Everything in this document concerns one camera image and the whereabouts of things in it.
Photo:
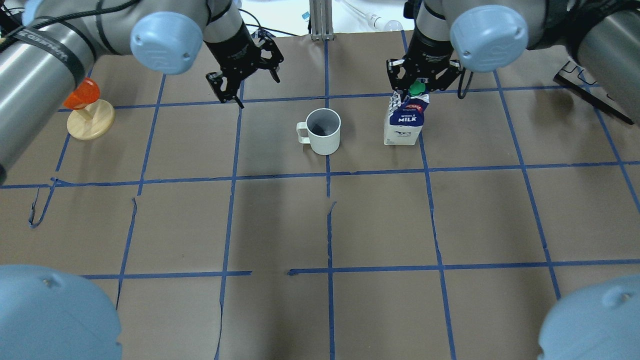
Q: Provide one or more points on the black wire mug rack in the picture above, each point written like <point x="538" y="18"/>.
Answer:
<point x="579" y="82"/>

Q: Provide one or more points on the white mug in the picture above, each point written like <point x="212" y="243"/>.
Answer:
<point x="321" y="130"/>

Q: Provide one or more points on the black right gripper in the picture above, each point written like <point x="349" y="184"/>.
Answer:
<point x="428" y="51"/>

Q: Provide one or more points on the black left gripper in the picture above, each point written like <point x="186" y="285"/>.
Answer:
<point x="231" y="50"/>

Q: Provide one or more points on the orange mug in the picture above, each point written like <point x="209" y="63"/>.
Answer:
<point x="87" y="93"/>

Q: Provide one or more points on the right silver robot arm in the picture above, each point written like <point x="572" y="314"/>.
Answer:
<point x="601" y="36"/>

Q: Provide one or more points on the wooden mug tree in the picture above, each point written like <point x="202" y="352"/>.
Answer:
<point x="92" y="121"/>

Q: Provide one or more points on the aluminium frame post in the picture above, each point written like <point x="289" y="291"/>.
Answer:
<point x="321" y="20"/>

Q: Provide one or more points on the blue white milk carton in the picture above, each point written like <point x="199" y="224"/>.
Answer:
<point x="406" y="115"/>

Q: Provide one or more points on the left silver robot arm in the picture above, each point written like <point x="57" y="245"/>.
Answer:
<point x="44" y="60"/>

